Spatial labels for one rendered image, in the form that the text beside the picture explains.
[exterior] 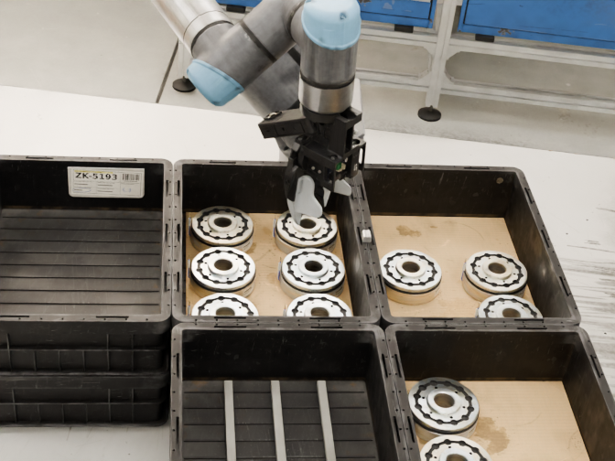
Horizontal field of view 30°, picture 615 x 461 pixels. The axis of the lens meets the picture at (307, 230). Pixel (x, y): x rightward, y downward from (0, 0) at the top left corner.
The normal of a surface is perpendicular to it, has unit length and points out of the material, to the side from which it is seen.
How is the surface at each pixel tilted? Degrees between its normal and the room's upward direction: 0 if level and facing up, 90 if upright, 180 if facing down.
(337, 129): 93
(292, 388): 0
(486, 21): 90
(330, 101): 93
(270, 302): 0
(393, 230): 0
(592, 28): 90
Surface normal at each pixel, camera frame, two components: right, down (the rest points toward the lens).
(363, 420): 0.09, -0.78
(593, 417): -0.99, -0.02
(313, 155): -0.65, 0.47
